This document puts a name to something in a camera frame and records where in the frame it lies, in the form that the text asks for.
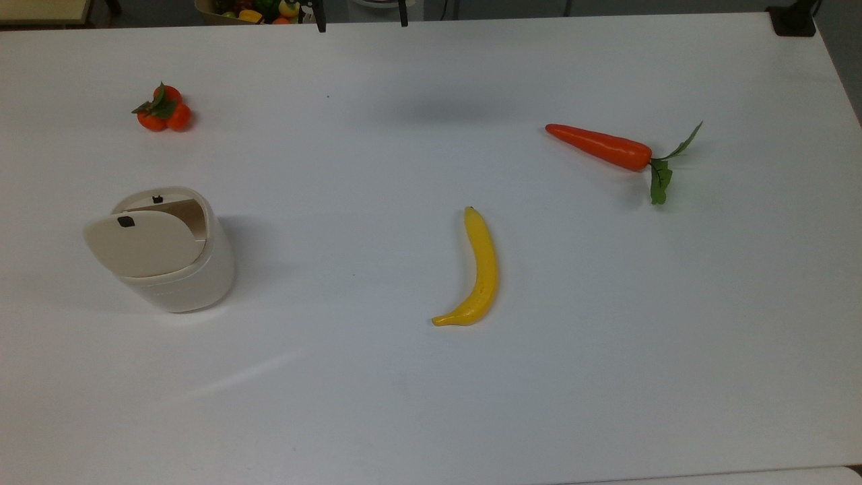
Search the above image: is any cream garbage bin with lid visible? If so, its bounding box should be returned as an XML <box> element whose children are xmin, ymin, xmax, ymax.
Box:
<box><xmin>84</xmin><ymin>186</ymin><xmax>236</xmax><ymax>314</ymax></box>

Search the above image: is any basket of toy fruit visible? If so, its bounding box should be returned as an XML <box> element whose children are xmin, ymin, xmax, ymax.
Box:
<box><xmin>195</xmin><ymin>0</ymin><xmax>304</xmax><ymax>26</ymax></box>

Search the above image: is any orange tangerine cluster with leaves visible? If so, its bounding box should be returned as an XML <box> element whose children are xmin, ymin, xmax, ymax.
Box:
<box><xmin>131</xmin><ymin>82</ymin><xmax>193</xmax><ymax>133</ymax></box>

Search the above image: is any orange toy carrot with leaves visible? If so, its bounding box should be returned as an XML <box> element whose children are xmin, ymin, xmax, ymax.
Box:
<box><xmin>545</xmin><ymin>121</ymin><xmax>704</xmax><ymax>205</ymax></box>

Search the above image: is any yellow toy banana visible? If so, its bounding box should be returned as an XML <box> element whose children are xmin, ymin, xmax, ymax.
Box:
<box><xmin>432</xmin><ymin>206</ymin><xmax>500</xmax><ymax>327</ymax></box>

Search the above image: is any light wooden table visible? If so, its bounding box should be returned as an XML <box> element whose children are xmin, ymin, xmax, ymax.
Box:
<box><xmin>0</xmin><ymin>0</ymin><xmax>95</xmax><ymax>28</ymax></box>

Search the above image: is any black table clamp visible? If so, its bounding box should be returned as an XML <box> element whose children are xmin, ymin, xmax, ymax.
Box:
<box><xmin>766</xmin><ymin>0</ymin><xmax>818</xmax><ymax>38</ymax></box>

